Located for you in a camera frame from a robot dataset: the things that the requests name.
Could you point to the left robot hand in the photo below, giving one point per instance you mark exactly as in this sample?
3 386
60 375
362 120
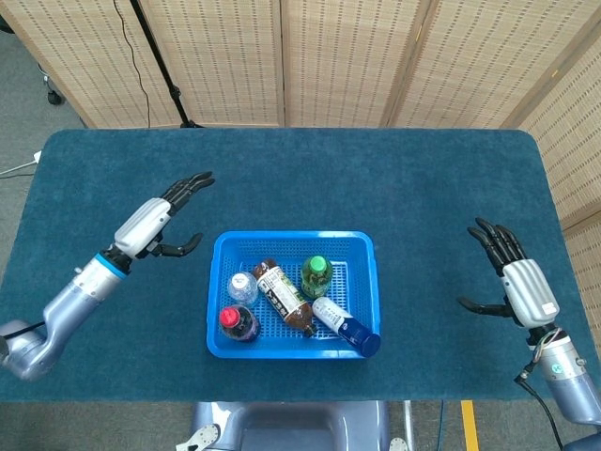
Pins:
141 225

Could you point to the black chair caster wheel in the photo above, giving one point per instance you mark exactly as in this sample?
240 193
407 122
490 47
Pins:
55 97

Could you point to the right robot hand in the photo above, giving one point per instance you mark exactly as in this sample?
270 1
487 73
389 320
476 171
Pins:
530 291

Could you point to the clear water bottle white cap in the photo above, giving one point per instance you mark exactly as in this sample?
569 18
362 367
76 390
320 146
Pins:
240 281

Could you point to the green-capped bottle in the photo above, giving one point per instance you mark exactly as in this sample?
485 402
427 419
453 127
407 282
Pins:
315 265

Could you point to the teal table cloth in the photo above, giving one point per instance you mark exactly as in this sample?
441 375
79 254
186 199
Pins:
117 188

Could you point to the blue-capped white bottle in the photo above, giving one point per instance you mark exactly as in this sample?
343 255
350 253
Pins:
347 326

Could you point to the blue plastic slotted basket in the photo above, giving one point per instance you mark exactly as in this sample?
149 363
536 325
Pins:
291 350

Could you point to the black tripod stand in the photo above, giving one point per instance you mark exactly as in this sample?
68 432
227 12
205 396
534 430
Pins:
159 61

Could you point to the blue-grey robot torso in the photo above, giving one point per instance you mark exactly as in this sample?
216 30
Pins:
291 423

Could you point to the metal rod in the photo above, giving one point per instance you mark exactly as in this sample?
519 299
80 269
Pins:
408 423

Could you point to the brown tea bottle black cap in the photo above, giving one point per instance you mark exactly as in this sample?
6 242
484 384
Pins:
282 296

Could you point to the red-capped dark bottle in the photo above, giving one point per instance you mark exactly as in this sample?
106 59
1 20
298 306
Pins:
228 317

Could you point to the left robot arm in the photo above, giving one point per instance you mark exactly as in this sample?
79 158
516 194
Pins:
75 296

